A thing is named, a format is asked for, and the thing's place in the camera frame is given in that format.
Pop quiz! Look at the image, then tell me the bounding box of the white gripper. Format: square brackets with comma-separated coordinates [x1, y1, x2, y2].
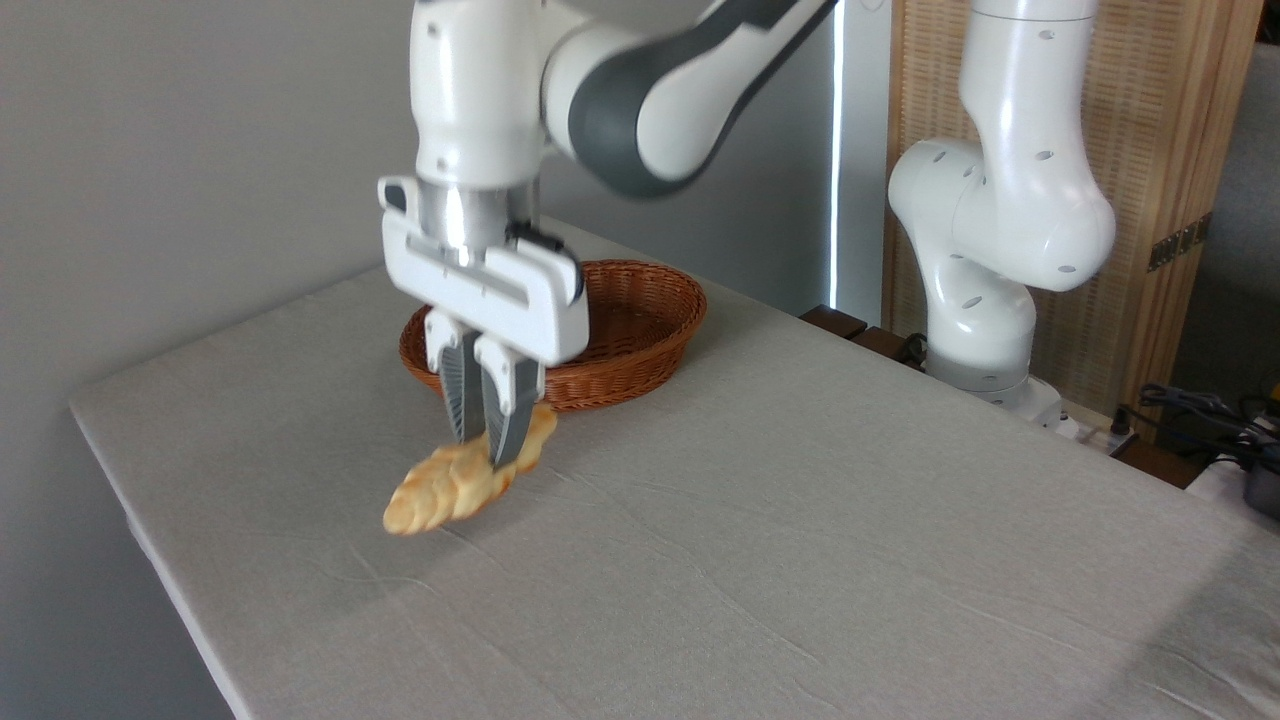
[378, 176, 590, 471]

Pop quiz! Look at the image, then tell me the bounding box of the pale braided bread loaf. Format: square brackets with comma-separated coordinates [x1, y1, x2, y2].
[383, 403, 559, 536]

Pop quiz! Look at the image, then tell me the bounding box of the brown wicker oval basket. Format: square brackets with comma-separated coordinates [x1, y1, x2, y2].
[399, 259, 708, 413]

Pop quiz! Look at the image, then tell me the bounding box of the grey table cloth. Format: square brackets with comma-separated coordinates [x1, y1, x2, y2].
[68, 215, 1280, 720]

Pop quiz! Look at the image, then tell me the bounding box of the metal screen hinge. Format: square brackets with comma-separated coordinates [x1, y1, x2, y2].
[1148, 212, 1213, 273]

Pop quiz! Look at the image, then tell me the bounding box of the grey box device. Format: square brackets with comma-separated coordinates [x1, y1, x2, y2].
[1243, 458, 1280, 519]

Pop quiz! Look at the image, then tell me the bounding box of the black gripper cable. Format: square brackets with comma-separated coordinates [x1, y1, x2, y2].
[505, 220, 585, 301]

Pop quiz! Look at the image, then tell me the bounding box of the black cable bundle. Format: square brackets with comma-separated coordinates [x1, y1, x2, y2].
[1115, 383, 1280, 463]

